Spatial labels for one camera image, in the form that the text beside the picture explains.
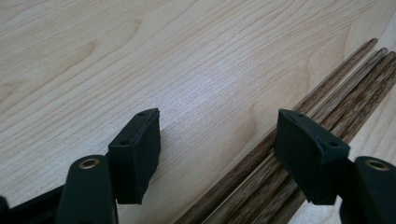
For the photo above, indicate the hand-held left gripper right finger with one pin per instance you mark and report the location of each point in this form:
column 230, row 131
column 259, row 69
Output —
column 311, row 155

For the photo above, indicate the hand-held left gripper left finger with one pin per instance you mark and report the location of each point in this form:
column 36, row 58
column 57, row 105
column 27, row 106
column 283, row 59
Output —
column 137, row 155

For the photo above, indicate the brown wooden chopstick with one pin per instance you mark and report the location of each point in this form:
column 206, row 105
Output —
column 229, row 186
column 364, row 87
column 360, row 73
column 372, row 102

